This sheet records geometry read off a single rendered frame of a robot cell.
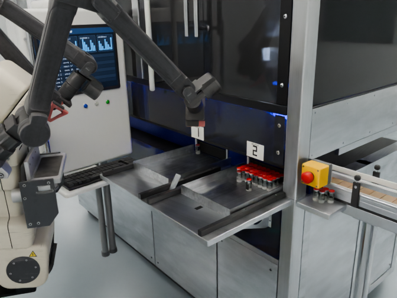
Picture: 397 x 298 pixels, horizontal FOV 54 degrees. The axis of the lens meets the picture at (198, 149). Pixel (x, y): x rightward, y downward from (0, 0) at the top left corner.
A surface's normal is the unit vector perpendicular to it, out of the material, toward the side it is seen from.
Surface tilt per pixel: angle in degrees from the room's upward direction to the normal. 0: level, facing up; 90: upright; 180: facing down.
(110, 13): 108
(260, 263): 90
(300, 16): 90
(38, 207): 90
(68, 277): 0
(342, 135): 90
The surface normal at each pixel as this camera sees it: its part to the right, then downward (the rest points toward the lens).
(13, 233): 0.24, 0.31
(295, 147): -0.77, 0.22
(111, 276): -0.02, -0.95
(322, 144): 0.65, 0.24
